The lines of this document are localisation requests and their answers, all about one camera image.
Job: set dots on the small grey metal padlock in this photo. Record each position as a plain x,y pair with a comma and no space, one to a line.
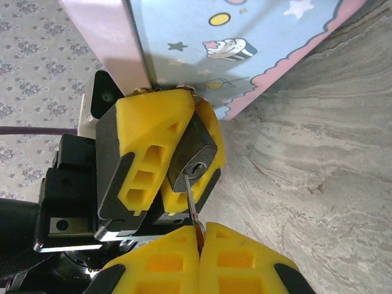
193,147

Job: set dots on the small metal key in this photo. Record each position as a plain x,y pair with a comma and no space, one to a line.
191,199

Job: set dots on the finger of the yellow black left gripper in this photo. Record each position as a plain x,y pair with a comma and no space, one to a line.
211,128
141,128

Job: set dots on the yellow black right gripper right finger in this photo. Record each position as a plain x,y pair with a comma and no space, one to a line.
245,269

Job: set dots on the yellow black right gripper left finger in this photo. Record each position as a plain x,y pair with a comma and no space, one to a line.
159,269

